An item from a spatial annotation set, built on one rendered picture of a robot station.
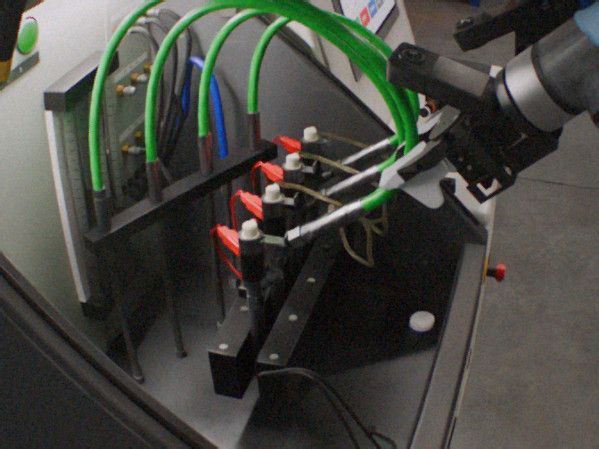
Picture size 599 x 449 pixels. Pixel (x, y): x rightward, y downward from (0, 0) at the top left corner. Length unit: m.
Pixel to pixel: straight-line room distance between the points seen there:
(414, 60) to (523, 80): 0.12
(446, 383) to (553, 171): 2.63
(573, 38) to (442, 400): 0.50
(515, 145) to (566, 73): 0.12
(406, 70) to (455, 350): 0.43
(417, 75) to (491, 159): 0.10
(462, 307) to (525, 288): 1.66
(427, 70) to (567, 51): 0.16
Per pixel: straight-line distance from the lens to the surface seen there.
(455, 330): 1.03
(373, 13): 1.50
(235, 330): 0.99
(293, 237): 0.86
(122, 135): 1.16
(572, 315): 2.64
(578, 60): 0.61
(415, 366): 1.15
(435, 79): 0.69
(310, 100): 1.14
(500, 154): 0.72
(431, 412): 0.92
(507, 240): 2.96
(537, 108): 0.65
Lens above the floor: 1.61
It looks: 33 degrees down
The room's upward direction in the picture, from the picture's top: 2 degrees counter-clockwise
